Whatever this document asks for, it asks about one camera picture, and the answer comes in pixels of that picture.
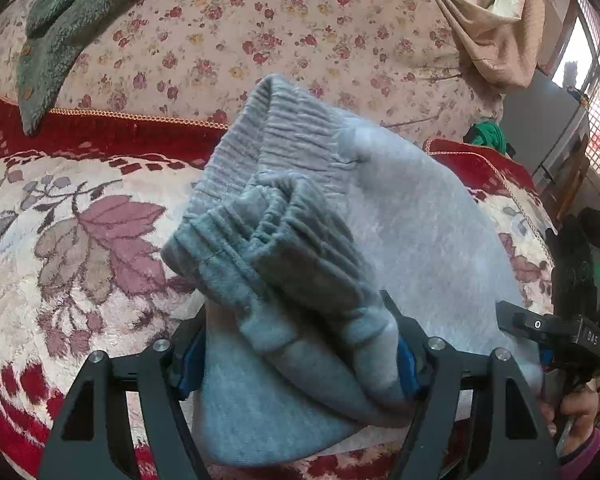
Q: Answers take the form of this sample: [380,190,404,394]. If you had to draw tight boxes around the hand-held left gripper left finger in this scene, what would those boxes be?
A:
[39,305,207,480]

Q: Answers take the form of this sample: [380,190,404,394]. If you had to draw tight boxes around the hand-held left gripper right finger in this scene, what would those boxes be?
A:
[377,290,561,480]

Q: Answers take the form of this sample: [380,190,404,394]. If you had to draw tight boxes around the grey pants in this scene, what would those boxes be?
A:
[161,74,547,468]

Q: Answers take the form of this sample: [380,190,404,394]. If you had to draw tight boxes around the person's right forearm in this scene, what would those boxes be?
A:
[555,427,600,480]

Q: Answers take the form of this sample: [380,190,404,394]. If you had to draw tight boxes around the person's right hand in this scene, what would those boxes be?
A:
[540,385,600,457]

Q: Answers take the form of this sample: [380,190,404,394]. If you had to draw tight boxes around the grey cabinet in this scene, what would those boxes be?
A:
[500,67,592,198]

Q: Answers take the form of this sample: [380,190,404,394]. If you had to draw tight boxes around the green cloth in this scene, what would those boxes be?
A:
[462,120,509,154]

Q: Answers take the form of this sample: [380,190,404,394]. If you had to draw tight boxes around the red floral blanket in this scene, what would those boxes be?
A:
[0,91,556,480]

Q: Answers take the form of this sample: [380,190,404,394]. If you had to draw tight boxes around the window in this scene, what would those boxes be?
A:
[550,0,600,111]

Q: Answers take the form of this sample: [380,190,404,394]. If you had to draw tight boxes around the beige draped cloth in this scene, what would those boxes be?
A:
[400,0,548,93]

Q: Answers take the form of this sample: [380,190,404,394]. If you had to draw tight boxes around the pink floral bedsheet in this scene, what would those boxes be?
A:
[0,0,506,133]

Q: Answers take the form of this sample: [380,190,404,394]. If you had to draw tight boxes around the grey-green fluffy garment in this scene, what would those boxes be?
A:
[17,0,191,137]

